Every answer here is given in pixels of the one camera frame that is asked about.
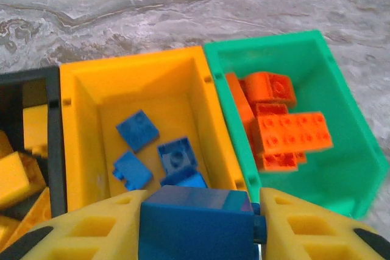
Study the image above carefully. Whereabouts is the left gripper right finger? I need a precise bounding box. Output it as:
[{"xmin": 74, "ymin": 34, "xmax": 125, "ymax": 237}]
[{"xmin": 259, "ymin": 187, "xmax": 390, "ymax": 260}]

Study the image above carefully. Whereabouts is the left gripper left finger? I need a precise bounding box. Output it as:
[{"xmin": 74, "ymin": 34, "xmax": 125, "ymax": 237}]
[{"xmin": 0, "ymin": 189, "xmax": 149, "ymax": 260}]

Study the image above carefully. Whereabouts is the blue lego brick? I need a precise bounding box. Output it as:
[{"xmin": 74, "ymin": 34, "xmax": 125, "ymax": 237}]
[
  {"xmin": 115, "ymin": 109, "xmax": 161, "ymax": 153},
  {"xmin": 157, "ymin": 136, "xmax": 199, "ymax": 178},
  {"xmin": 160, "ymin": 167, "xmax": 208, "ymax": 189},
  {"xmin": 138, "ymin": 185, "xmax": 268, "ymax": 260},
  {"xmin": 112, "ymin": 150, "xmax": 154, "ymax": 192}
]

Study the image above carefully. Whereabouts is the orange lego brick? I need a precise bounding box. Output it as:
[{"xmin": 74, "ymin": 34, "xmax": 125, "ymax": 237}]
[
  {"xmin": 251, "ymin": 112, "xmax": 333, "ymax": 154},
  {"xmin": 254, "ymin": 103, "xmax": 290, "ymax": 118},
  {"xmin": 243, "ymin": 71, "xmax": 297, "ymax": 108},
  {"xmin": 255, "ymin": 150, "xmax": 308, "ymax": 172},
  {"xmin": 225, "ymin": 72, "xmax": 255, "ymax": 139}
]

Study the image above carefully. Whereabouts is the yellow lego brick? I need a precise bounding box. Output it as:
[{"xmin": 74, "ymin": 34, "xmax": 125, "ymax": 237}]
[
  {"xmin": 0, "ymin": 130, "xmax": 15, "ymax": 157},
  {"xmin": 18, "ymin": 186, "xmax": 52, "ymax": 236},
  {"xmin": 0, "ymin": 216, "xmax": 19, "ymax": 242},
  {"xmin": 0, "ymin": 152, "xmax": 46, "ymax": 211},
  {"xmin": 23, "ymin": 104, "xmax": 49, "ymax": 159}
]

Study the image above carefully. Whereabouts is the green plastic bin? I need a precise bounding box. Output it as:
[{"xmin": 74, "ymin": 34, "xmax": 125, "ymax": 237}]
[{"xmin": 202, "ymin": 29, "xmax": 390, "ymax": 222}]

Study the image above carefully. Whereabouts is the black plastic bin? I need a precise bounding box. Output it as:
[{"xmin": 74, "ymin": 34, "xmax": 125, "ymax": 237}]
[{"xmin": 0, "ymin": 65, "xmax": 68, "ymax": 221}]

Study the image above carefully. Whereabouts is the yellow plastic bin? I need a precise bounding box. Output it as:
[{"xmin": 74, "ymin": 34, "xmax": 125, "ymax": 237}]
[{"xmin": 58, "ymin": 45, "xmax": 248, "ymax": 214}]

